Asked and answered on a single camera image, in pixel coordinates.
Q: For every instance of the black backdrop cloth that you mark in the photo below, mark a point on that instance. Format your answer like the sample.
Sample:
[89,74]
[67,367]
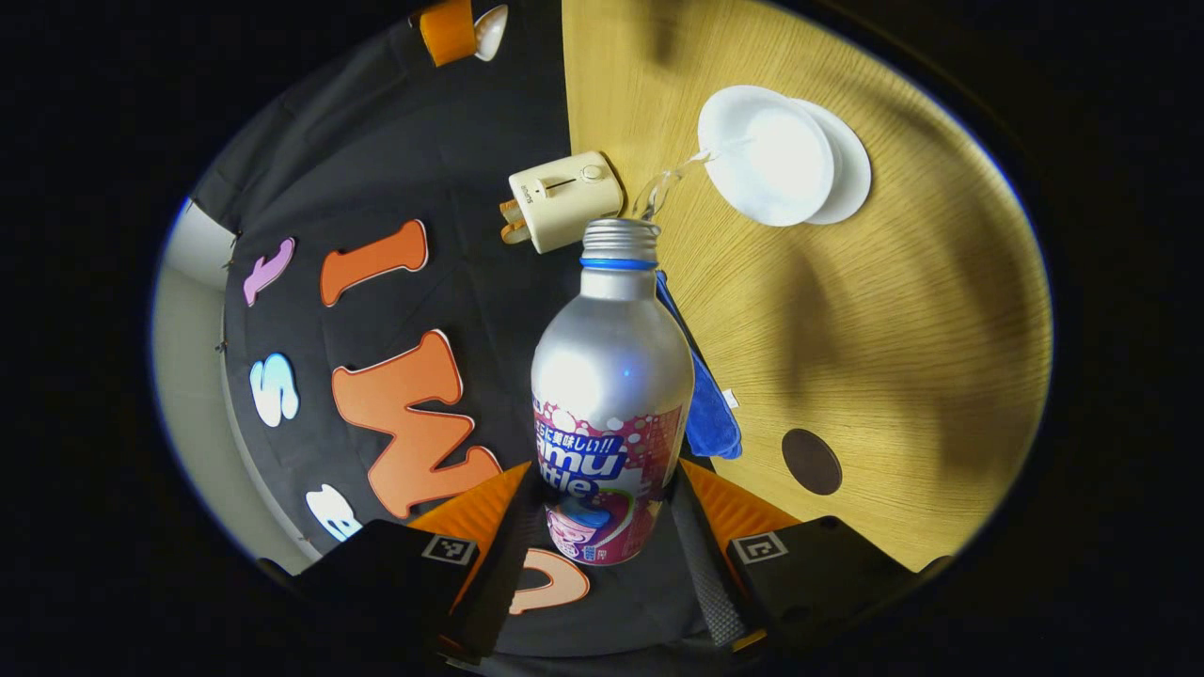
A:
[395,122]

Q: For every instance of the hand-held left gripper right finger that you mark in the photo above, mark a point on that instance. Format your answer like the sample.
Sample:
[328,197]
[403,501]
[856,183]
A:
[715,583]

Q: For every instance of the blue folded towel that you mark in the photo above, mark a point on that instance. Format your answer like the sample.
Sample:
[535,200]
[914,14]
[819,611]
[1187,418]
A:
[710,414]

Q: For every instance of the dark brown round coaster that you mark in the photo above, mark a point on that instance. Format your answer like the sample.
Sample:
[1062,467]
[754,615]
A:
[811,461]

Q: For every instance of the toasted bread slice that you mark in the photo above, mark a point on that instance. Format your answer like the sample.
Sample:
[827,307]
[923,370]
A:
[513,210]
[514,233]

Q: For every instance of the cream white toaster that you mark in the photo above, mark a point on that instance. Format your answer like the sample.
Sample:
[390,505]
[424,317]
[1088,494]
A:
[574,202]

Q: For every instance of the white saucer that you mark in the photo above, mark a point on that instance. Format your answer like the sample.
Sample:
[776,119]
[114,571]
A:
[851,169]

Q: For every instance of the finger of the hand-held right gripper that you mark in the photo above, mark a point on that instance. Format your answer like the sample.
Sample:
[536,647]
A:
[447,30]

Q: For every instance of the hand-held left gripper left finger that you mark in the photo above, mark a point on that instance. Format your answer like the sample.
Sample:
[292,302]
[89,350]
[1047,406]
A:
[489,583]

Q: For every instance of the silver water bottle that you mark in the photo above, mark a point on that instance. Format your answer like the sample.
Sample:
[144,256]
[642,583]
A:
[611,357]

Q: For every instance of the white teacup lid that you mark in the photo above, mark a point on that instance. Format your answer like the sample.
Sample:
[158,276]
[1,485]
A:
[491,30]

